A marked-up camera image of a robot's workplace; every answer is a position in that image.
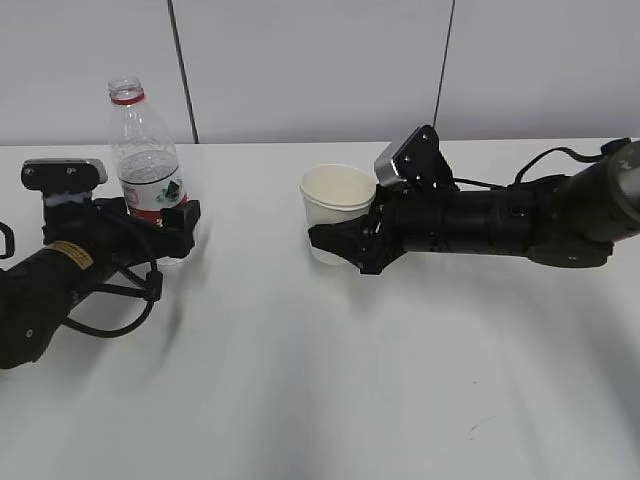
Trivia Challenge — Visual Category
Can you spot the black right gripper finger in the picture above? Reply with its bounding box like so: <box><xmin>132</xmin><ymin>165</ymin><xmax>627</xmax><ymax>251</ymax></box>
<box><xmin>308</xmin><ymin>213</ymin><xmax>380</xmax><ymax>273</ymax></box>

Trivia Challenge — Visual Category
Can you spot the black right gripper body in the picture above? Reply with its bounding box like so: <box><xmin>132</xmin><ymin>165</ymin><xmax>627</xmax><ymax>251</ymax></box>
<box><xmin>359</xmin><ymin>187</ymin><xmax>458</xmax><ymax>274</ymax></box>

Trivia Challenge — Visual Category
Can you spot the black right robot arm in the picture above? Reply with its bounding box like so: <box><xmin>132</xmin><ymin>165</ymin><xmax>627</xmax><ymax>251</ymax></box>
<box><xmin>308</xmin><ymin>139</ymin><xmax>639</xmax><ymax>275</ymax></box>

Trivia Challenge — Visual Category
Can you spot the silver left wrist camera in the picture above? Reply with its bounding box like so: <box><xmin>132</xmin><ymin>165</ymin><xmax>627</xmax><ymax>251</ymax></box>
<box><xmin>21</xmin><ymin>158</ymin><xmax>108</xmax><ymax>194</ymax></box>

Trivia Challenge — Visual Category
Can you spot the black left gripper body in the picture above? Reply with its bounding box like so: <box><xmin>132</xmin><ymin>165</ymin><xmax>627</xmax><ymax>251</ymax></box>
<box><xmin>42</xmin><ymin>192</ymin><xmax>158</xmax><ymax>280</ymax></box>

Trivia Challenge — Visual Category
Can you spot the Nongfu Spring water bottle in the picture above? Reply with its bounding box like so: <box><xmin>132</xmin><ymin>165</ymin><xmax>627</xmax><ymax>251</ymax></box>
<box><xmin>108</xmin><ymin>76</ymin><xmax>187</xmax><ymax>226</ymax></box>

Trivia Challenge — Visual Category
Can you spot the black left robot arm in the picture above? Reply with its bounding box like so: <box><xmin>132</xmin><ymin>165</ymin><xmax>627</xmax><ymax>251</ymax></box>
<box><xmin>1</xmin><ymin>197</ymin><xmax>201</xmax><ymax>370</ymax></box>

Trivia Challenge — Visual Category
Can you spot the white paper cup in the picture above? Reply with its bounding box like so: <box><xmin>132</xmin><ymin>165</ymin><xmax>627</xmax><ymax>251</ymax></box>
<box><xmin>299</xmin><ymin>164</ymin><xmax>376</xmax><ymax>266</ymax></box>

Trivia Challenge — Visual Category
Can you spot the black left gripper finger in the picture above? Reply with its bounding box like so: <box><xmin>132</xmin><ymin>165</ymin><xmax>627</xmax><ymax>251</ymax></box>
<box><xmin>151</xmin><ymin>200</ymin><xmax>201</xmax><ymax>259</ymax></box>

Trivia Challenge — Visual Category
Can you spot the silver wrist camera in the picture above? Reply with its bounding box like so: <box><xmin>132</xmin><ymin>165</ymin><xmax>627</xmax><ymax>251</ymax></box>
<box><xmin>21</xmin><ymin>158</ymin><xmax>108</xmax><ymax>194</ymax></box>
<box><xmin>374</xmin><ymin>125</ymin><xmax>439</xmax><ymax>188</ymax></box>

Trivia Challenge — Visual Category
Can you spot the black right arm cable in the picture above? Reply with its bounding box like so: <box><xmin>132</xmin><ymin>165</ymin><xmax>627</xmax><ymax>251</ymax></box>
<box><xmin>449</xmin><ymin>138</ymin><xmax>632</xmax><ymax>191</ymax></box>

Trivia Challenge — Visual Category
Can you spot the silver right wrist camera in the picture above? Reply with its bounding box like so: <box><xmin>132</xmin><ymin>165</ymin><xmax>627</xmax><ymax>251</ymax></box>
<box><xmin>374</xmin><ymin>125</ymin><xmax>439</xmax><ymax>188</ymax></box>

